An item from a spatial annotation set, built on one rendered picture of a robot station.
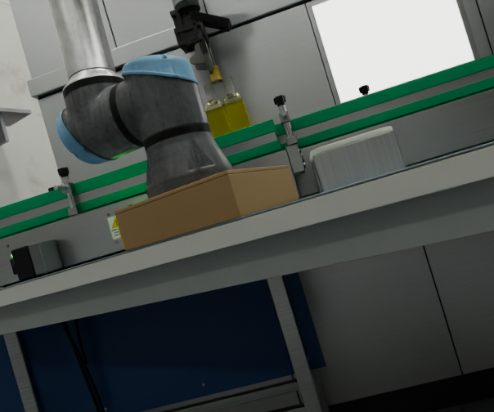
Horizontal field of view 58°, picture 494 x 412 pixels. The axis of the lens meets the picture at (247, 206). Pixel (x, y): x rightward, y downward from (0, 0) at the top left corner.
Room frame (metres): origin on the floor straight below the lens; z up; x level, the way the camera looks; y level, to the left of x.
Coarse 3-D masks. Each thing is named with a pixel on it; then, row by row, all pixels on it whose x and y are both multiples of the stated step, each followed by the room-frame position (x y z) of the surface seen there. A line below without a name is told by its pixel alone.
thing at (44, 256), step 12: (48, 240) 1.15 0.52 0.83; (12, 252) 1.11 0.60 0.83; (24, 252) 1.11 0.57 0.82; (36, 252) 1.10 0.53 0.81; (48, 252) 1.13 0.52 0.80; (24, 264) 1.11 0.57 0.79; (36, 264) 1.10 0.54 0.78; (48, 264) 1.12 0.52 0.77; (60, 264) 1.17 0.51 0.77; (24, 276) 1.11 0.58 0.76
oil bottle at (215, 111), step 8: (208, 104) 1.25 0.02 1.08; (216, 104) 1.24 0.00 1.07; (208, 112) 1.25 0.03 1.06; (216, 112) 1.24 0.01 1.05; (224, 112) 1.24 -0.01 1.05; (216, 120) 1.24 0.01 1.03; (224, 120) 1.24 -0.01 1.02; (216, 128) 1.25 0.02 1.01; (224, 128) 1.24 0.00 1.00; (216, 136) 1.25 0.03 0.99
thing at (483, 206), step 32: (448, 192) 0.52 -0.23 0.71; (480, 192) 0.50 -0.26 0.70; (320, 224) 0.60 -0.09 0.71; (352, 224) 0.58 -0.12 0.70; (384, 224) 0.56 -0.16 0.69; (416, 224) 0.54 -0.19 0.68; (448, 224) 0.52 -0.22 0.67; (480, 224) 0.51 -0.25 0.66; (224, 256) 0.67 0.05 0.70; (256, 256) 0.65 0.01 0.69; (288, 256) 0.63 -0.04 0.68; (320, 256) 0.60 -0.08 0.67; (352, 256) 0.58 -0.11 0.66; (96, 288) 0.81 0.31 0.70; (128, 288) 0.77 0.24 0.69; (160, 288) 0.74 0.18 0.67; (192, 288) 0.71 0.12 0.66; (0, 320) 0.96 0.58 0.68; (32, 320) 0.91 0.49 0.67; (64, 320) 0.86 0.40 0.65
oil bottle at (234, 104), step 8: (232, 96) 1.23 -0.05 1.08; (240, 96) 1.23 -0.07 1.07; (224, 104) 1.24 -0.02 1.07; (232, 104) 1.23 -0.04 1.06; (240, 104) 1.23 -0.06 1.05; (232, 112) 1.23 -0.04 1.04; (240, 112) 1.23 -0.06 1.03; (232, 120) 1.23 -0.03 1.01; (240, 120) 1.23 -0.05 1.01; (248, 120) 1.23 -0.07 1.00; (232, 128) 1.23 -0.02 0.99; (240, 128) 1.23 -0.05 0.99
